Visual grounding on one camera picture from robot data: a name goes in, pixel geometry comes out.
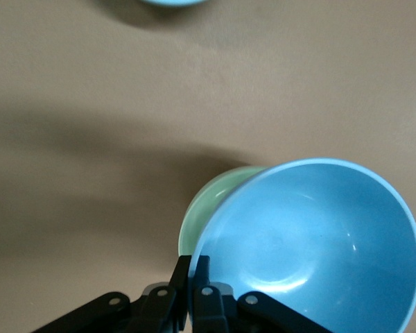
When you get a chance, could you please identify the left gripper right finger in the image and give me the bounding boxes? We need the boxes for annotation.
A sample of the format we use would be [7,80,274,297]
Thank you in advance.
[193,255,333,333]

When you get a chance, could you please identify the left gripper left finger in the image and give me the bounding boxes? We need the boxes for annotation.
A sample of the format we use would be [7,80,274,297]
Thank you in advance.
[31,255,192,333]

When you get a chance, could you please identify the green bowl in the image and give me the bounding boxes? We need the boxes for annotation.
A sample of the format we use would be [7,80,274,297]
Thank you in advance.
[177,165,270,259]

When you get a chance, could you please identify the blue bowl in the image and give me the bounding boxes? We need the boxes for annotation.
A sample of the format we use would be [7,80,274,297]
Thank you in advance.
[190,158,416,333]
[138,0,209,8]

